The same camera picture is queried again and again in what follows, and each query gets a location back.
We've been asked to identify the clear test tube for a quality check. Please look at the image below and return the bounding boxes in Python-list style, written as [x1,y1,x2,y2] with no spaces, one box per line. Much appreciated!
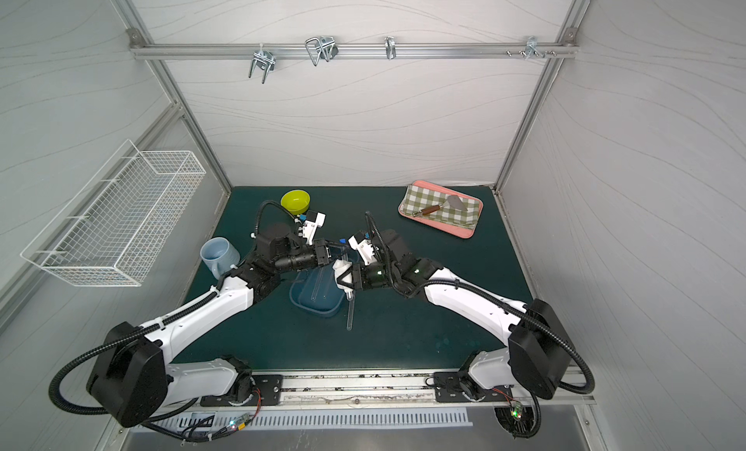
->
[346,299,356,332]
[310,278,321,305]

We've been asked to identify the test tube with blue cap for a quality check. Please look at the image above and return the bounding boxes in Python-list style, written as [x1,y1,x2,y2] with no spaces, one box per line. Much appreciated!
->
[337,248,355,301]

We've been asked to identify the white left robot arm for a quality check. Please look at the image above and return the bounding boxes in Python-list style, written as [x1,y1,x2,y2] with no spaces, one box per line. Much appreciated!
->
[48,212,350,428]

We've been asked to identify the blue translucent plastic container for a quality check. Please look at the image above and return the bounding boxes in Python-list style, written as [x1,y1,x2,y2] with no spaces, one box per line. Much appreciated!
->
[289,266,346,318]

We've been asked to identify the yellow-green plastic bowl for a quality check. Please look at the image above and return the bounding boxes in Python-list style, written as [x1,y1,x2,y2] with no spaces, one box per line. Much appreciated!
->
[281,190,311,215]

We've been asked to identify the green checkered cloth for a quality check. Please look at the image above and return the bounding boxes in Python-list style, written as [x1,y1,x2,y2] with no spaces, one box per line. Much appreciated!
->
[398,184,482,230]

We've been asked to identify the light blue ribbed mug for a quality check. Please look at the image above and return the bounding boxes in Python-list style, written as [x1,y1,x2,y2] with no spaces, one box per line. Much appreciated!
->
[199,237,241,279]

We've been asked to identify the metal U-bolt hook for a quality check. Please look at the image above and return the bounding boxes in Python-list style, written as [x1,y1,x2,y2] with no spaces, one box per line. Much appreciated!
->
[248,49,276,84]

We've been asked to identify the metal clamp hook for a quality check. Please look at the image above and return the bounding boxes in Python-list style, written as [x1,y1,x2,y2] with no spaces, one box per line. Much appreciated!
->
[304,35,339,66]

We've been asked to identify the black cooling fan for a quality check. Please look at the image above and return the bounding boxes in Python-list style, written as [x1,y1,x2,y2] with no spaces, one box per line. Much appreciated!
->
[495,406,542,439]

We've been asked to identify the spatula with wooden handle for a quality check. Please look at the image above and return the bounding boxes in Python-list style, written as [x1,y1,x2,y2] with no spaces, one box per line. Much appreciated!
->
[414,195,466,217]

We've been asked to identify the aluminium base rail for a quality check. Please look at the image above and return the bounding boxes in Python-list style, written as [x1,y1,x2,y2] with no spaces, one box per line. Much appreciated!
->
[253,367,598,410]

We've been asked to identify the white wire basket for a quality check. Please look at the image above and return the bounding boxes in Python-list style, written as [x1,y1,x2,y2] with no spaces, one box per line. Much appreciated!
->
[21,140,206,288]

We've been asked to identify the white slotted cable duct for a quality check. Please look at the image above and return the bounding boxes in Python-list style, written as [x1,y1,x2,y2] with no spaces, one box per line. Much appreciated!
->
[159,407,473,433]

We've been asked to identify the small metal ring hook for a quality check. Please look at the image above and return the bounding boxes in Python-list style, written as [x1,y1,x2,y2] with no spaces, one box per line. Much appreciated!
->
[384,37,396,61]

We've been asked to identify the metal bracket hook right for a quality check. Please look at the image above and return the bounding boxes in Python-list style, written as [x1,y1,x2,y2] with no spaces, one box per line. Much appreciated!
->
[505,37,557,60]

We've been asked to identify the aluminium top rail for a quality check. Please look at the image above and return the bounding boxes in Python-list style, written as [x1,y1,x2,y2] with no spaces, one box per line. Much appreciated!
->
[130,40,580,61]

